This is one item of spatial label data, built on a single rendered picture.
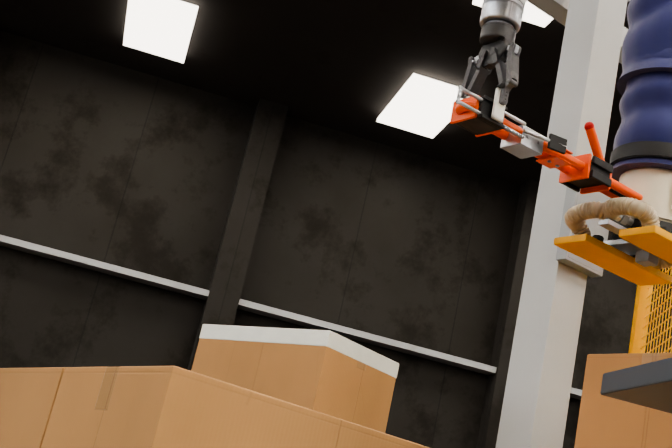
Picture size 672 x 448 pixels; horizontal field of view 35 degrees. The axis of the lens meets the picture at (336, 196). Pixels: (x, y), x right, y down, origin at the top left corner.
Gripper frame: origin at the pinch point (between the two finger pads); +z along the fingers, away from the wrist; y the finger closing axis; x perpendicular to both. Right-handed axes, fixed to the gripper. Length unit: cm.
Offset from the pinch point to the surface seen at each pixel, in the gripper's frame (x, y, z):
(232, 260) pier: -358, 735, -158
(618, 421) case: -68, 10, 49
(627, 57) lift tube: -48, 6, -38
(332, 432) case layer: 34, -18, 75
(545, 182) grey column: -130, 108, -53
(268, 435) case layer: 46, -18, 79
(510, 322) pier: -625, 615, -172
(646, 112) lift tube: -49, -2, -22
